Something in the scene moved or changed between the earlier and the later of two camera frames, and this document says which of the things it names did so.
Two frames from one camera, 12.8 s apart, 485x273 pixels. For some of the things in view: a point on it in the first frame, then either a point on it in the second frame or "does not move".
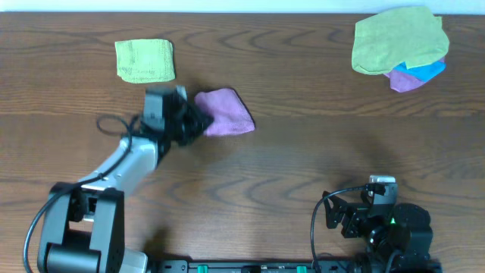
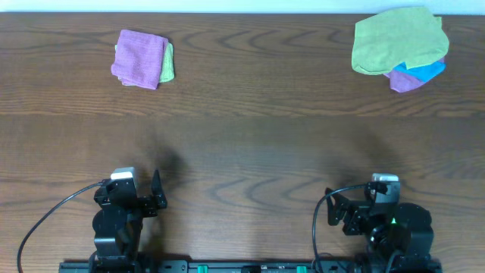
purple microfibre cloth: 229,112 -> 138,59
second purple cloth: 402,82 does not move
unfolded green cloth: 384,39 does not move
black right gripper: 356,213 does not move
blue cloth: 424,72 does not move
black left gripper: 188,120 -> 142,205
